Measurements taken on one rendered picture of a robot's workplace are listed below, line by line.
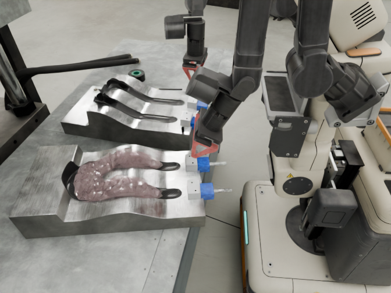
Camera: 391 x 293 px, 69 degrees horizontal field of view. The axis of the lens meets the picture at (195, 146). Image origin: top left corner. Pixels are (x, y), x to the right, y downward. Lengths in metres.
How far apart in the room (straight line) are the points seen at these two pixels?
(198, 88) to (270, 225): 1.01
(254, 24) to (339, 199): 0.69
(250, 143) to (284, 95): 1.38
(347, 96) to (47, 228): 0.80
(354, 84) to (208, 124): 0.32
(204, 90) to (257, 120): 1.90
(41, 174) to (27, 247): 0.20
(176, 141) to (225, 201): 0.96
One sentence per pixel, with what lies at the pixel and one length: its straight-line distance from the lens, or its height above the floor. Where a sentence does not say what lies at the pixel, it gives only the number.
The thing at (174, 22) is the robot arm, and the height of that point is 1.21.
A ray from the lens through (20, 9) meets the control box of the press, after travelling 1.61.
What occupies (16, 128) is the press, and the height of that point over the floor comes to 0.79.
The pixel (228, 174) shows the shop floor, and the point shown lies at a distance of 2.05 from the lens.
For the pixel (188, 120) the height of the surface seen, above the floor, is 0.92.
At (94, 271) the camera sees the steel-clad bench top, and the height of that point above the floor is 0.80.
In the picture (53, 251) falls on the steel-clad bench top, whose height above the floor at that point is 0.80.
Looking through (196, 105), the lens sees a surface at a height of 0.90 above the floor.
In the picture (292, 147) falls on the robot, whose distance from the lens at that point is 0.92.
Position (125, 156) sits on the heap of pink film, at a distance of 0.89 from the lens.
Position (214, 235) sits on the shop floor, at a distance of 1.76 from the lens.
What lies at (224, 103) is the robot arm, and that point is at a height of 1.16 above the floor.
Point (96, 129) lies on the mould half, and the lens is 1.12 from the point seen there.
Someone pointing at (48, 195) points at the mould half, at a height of 0.91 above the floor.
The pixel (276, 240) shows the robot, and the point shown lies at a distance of 1.48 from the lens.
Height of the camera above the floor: 1.54
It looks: 44 degrees down
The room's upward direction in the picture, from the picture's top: straight up
